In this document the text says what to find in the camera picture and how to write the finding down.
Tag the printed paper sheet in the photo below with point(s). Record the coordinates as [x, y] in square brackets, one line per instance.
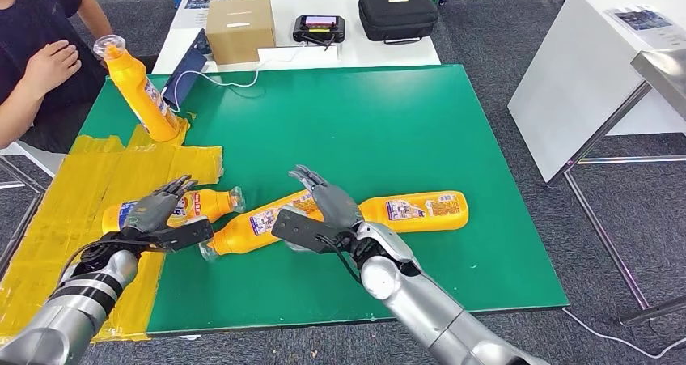
[202, 2]

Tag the person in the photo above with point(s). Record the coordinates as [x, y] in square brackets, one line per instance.
[21, 19]

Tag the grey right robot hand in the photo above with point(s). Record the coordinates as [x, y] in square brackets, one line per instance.
[337, 207]

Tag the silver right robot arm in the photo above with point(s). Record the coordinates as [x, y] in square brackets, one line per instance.
[418, 303]

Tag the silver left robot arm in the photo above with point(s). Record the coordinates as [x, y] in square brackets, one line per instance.
[64, 314]

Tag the white chair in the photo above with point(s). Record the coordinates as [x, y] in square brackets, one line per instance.
[37, 159]

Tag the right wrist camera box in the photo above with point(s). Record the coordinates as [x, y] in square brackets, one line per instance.
[300, 231]

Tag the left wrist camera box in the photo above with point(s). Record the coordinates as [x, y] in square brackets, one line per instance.
[187, 234]

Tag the person's right forearm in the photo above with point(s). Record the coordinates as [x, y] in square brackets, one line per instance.
[19, 116]

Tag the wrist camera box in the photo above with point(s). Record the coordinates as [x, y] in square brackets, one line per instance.
[187, 234]
[300, 231]

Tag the steel table with legs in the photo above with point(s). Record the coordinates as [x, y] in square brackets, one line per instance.
[664, 67]

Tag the yellow tape sheet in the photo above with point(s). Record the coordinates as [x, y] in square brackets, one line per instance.
[80, 180]

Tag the printed instruction sheet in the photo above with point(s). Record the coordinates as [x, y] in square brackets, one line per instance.
[643, 22]

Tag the person's left forearm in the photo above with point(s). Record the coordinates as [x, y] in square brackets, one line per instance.
[96, 14]

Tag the black carrying case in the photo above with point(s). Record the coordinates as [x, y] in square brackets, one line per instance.
[398, 14]

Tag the orange detergent bottle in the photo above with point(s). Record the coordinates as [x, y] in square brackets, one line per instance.
[230, 239]
[445, 220]
[209, 204]
[134, 89]

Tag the brown cardboard box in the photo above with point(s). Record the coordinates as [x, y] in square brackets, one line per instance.
[241, 27]

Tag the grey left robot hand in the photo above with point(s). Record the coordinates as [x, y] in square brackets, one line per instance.
[152, 212]

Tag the dark blue tablet case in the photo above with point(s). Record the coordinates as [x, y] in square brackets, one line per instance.
[185, 78]

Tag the person's right hand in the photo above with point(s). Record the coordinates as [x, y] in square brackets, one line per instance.
[51, 67]

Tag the black handheld controller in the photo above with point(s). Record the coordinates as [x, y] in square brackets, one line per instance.
[319, 30]

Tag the green table mat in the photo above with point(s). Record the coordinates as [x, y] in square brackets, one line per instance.
[348, 126]

